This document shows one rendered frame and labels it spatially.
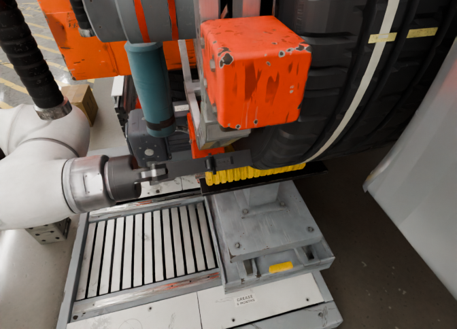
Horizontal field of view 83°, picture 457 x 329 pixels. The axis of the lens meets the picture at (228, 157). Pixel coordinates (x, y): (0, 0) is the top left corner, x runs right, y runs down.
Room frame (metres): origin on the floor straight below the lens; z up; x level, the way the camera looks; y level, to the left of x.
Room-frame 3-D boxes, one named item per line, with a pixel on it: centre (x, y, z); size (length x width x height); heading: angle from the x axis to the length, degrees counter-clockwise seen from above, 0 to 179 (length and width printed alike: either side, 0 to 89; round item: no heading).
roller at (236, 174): (0.44, -0.06, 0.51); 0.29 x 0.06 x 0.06; 103
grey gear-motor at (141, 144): (0.82, 0.18, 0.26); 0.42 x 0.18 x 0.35; 103
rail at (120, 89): (2.18, 0.75, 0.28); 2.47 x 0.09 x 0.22; 13
